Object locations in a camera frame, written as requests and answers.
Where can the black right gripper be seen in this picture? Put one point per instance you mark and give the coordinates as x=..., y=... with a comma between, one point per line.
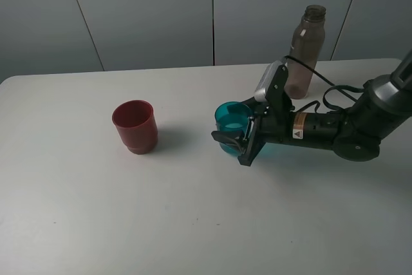
x=263, y=128

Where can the teal translucent plastic cup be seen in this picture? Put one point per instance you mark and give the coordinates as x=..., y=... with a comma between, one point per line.
x=229, y=118

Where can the brown translucent water bottle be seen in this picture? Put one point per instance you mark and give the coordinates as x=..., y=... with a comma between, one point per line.
x=307, y=42

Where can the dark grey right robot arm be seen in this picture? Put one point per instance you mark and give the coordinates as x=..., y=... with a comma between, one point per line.
x=353, y=133

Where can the red plastic cup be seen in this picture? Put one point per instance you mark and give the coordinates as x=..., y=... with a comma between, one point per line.
x=136, y=126

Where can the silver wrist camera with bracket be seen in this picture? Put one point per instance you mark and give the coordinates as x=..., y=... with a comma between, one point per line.
x=271, y=87

